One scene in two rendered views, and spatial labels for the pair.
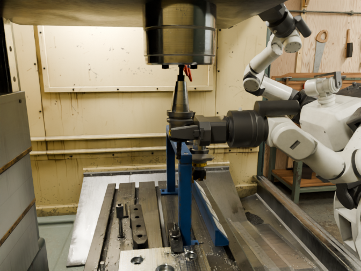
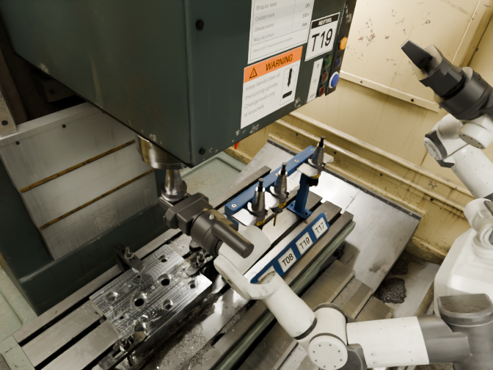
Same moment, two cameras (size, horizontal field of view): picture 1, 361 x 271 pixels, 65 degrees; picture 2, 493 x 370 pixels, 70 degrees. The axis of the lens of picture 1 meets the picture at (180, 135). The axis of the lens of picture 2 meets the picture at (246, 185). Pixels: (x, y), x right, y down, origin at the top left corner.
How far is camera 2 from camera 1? 0.82 m
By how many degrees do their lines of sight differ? 48
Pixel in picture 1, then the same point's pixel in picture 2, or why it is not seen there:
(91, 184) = (267, 153)
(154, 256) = (174, 264)
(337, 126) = (443, 291)
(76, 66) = not seen: hidden behind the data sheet
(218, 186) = (384, 232)
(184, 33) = (140, 141)
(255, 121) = (207, 238)
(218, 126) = (180, 221)
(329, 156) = (282, 315)
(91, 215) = not seen: hidden behind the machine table
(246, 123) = (199, 234)
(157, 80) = (364, 70)
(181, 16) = not seen: hidden behind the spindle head
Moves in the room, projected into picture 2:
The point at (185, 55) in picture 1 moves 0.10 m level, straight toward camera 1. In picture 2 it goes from (144, 158) to (97, 175)
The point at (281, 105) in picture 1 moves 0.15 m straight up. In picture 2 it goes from (228, 241) to (231, 185)
